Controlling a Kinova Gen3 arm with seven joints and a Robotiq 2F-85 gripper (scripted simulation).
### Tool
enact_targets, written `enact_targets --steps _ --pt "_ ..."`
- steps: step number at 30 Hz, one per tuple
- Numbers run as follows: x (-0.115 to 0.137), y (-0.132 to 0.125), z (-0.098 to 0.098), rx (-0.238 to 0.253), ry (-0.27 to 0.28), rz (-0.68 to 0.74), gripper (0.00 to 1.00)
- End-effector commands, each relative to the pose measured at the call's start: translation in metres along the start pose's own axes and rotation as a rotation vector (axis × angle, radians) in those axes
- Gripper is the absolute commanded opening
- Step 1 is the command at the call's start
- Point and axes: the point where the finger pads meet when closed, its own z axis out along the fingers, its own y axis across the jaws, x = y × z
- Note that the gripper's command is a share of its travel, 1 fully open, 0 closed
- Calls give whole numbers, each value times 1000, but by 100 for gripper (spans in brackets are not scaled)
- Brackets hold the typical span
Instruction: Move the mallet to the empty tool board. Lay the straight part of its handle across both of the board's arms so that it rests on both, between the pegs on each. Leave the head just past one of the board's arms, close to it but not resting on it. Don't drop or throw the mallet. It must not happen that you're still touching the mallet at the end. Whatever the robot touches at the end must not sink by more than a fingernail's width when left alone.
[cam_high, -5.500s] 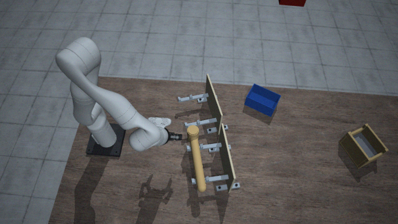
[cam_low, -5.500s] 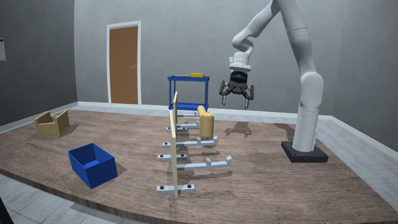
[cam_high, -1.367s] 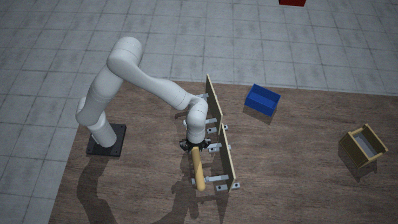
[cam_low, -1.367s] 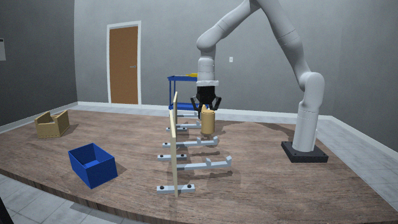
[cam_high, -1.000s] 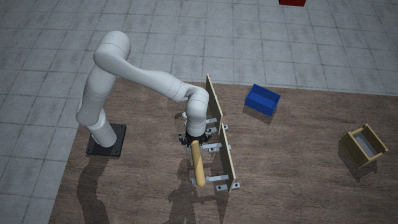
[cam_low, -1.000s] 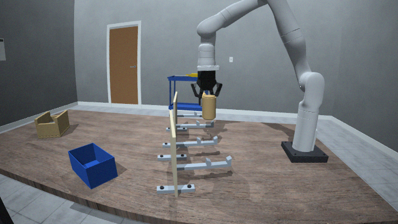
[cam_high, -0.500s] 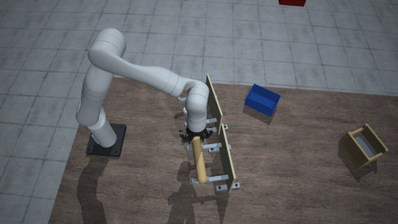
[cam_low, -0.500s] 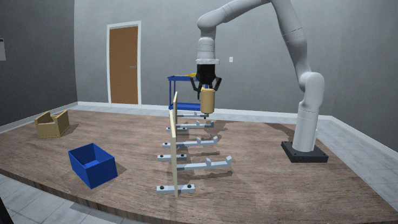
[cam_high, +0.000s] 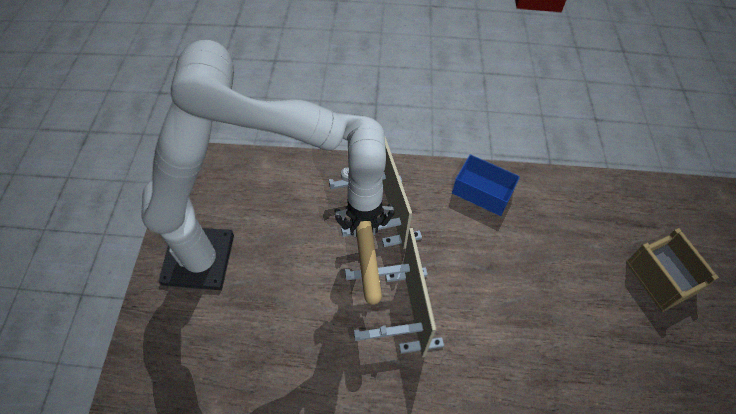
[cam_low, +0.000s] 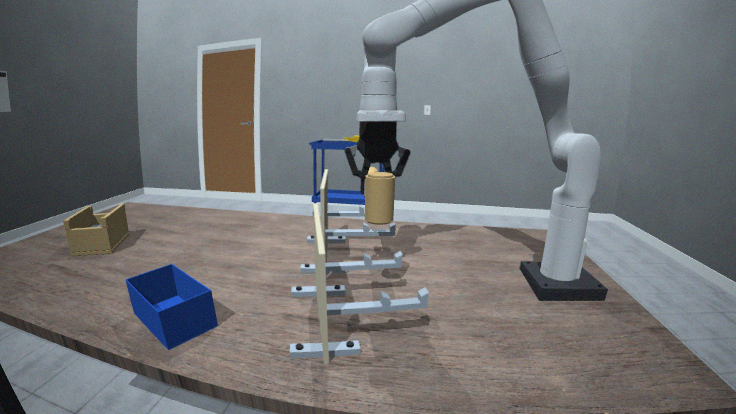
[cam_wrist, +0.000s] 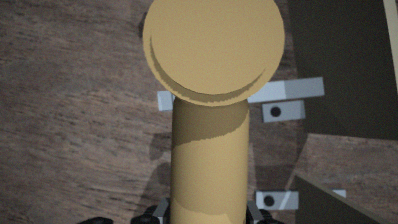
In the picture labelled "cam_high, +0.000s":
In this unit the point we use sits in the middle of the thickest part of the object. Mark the blue open bin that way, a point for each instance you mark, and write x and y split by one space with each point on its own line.
485 180

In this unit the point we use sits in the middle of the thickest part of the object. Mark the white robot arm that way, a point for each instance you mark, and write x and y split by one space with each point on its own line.
202 86

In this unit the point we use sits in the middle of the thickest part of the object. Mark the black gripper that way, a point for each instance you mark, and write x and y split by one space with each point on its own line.
359 216

